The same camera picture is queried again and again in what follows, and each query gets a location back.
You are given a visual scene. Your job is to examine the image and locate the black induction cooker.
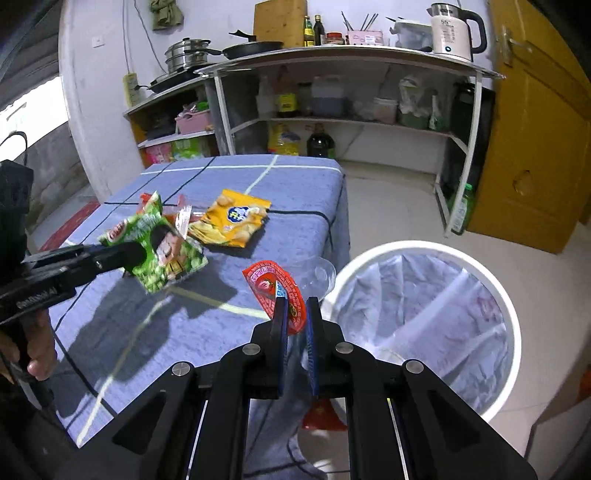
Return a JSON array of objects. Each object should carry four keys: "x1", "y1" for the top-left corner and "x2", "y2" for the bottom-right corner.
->
[{"x1": 148, "y1": 69, "x2": 209, "y2": 94}]

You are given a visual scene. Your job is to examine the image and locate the black frying pan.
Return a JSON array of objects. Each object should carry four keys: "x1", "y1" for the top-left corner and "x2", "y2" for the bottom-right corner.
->
[{"x1": 222, "y1": 30, "x2": 285, "y2": 61}]

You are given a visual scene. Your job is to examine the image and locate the yellow power strip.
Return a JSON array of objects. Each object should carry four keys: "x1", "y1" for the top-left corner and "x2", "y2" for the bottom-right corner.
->
[{"x1": 123, "y1": 72, "x2": 140, "y2": 106}]

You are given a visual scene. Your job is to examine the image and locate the white plastic tub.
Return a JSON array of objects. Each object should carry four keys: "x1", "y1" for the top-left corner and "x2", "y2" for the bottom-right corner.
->
[{"x1": 372, "y1": 97, "x2": 399, "y2": 123}]

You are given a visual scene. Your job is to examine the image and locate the red round lid wrapper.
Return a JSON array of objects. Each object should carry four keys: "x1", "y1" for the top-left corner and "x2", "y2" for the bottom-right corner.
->
[{"x1": 242, "y1": 256, "x2": 337, "y2": 334}]

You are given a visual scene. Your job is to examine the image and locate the yellow chips packet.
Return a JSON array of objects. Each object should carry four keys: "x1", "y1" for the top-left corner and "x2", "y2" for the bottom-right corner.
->
[{"x1": 187, "y1": 189, "x2": 272, "y2": 249}]

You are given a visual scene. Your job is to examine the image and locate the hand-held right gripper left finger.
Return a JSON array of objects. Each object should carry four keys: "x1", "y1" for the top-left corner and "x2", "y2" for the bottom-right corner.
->
[{"x1": 55, "y1": 298, "x2": 290, "y2": 480}]

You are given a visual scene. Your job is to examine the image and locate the blue plaid tablecloth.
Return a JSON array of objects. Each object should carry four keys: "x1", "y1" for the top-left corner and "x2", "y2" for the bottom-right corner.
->
[{"x1": 48, "y1": 155, "x2": 352, "y2": 480}]

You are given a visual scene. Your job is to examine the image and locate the person's left hand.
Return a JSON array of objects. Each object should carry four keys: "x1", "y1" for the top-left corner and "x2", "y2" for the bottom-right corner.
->
[{"x1": 0, "y1": 308, "x2": 57, "y2": 383}]

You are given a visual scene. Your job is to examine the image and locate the white plastic bottle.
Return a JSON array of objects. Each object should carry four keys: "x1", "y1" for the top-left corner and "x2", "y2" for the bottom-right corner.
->
[{"x1": 256, "y1": 76, "x2": 277, "y2": 119}]

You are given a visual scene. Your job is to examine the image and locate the red floor mat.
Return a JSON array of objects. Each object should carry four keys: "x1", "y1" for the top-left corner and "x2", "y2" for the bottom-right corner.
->
[{"x1": 36, "y1": 202, "x2": 101, "y2": 253}]

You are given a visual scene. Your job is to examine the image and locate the large dark soy bottle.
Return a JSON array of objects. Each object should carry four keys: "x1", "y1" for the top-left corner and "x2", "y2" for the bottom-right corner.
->
[{"x1": 306, "y1": 124, "x2": 337, "y2": 160}]

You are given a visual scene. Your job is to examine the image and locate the steel steamer pot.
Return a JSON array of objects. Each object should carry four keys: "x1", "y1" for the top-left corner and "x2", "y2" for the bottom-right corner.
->
[{"x1": 165, "y1": 38, "x2": 223, "y2": 73}]

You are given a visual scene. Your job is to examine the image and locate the bamboo cutting board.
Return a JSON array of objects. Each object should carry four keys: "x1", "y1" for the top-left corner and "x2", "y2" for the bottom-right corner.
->
[{"x1": 253, "y1": 0, "x2": 308, "y2": 49}]

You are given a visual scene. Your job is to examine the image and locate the yellow cooking oil jug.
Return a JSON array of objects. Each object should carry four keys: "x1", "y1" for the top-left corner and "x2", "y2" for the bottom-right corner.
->
[{"x1": 268, "y1": 122, "x2": 301, "y2": 157}]

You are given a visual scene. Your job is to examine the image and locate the white metal kitchen rack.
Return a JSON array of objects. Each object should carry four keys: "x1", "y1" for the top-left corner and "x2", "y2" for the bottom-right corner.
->
[{"x1": 196, "y1": 45, "x2": 506, "y2": 238}]

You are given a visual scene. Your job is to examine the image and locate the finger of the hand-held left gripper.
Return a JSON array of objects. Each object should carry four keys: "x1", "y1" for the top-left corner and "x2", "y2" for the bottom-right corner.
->
[{"x1": 19, "y1": 241, "x2": 147, "y2": 292}]

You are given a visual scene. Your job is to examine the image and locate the yellow wooden door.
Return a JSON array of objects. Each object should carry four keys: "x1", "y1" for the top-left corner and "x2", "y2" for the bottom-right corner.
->
[{"x1": 465, "y1": 0, "x2": 588, "y2": 256}]

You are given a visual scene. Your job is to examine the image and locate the pink and green packets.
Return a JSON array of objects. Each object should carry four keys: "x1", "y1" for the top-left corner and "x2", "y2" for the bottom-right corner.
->
[{"x1": 143, "y1": 136, "x2": 214, "y2": 165}]

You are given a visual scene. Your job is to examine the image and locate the clear plastic bin liner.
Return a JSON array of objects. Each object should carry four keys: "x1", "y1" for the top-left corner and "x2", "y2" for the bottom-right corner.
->
[{"x1": 330, "y1": 251, "x2": 513, "y2": 414}]

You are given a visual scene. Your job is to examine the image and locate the small red white sachet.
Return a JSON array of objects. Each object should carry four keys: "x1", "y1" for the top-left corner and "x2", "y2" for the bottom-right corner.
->
[{"x1": 164, "y1": 194, "x2": 206, "y2": 241}]

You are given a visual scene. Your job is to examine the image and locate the pink utensil holder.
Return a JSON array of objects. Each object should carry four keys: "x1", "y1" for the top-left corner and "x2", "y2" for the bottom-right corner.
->
[{"x1": 345, "y1": 30, "x2": 385, "y2": 47}]

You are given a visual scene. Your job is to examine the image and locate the grey plastic container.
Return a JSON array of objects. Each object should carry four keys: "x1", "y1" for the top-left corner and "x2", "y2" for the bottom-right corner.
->
[{"x1": 389, "y1": 18, "x2": 435, "y2": 51}]

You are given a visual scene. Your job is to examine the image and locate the metal door latch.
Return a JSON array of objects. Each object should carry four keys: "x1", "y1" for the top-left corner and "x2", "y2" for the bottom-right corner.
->
[{"x1": 501, "y1": 25, "x2": 533, "y2": 66}]

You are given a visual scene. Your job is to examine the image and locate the green hanging cloth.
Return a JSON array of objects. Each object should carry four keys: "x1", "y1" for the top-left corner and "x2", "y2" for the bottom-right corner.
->
[{"x1": 148, "y1": 0, "x2": 185, "y2": 31}]

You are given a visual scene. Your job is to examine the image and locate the green snack packet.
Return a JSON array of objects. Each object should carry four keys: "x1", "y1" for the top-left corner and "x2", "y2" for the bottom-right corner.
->
[{"x1": 98, "y1": 191, "x2": 208, "y2": 295}]

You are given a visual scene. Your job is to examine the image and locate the bundle of chopsticks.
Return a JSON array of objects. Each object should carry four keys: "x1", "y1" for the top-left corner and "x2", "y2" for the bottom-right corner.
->
[{"x1": 341, "y1": 11, "x2": 380, "y2": 32}]

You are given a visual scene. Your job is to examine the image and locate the yellow label vinegar bottle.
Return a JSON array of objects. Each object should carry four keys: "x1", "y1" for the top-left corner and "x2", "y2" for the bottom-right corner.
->
[{"x1": 276, "y1": 67, "x2": 299, "y2": 117}]

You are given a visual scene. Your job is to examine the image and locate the white round bin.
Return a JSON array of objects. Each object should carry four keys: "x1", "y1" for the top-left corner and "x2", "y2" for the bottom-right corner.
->
[{"x1": 322, "y1": 241, "x2": 523, "y2": 422}]

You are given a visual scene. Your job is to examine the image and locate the green plastic bottle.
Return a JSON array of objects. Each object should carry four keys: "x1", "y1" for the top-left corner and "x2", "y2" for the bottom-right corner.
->
[{"x1": 447, "y1": 184, "x2": 476, "y2": 234}]

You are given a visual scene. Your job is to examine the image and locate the pink storage basket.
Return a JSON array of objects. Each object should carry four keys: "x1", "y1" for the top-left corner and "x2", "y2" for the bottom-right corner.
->
[{"x1": 174, "y1": 111, "x2": 217, "y2": 136}]

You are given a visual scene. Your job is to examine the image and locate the low wooden shelf unit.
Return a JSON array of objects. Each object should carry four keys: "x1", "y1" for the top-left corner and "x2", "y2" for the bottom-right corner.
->
[{"x1": 122, "y1": 76, "x2": 221, "y2": 169}]

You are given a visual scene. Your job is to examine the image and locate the white and green plastic bags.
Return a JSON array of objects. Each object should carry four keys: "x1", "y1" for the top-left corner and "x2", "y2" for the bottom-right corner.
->
[{"x1": 398, "y1": 76, "x2": 451, "y2": 131}]

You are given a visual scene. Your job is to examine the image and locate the white electric kettle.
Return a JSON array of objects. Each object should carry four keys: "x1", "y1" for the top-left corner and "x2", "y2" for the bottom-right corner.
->
[{"x1": 426, "y1": 2, "x2": 488, "y2": 64}]

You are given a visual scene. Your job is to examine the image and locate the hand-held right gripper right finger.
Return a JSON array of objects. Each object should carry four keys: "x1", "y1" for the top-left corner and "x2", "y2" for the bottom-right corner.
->
[{"x1": 305, "y1": 296, "x2": 539, "y2": 480}]

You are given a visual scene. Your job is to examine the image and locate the clear jug with dark liquid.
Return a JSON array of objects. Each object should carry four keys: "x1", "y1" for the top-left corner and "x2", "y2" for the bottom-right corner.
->
[{"x1": 311, "y1": 76, "x2": 347, "y2": 118}]

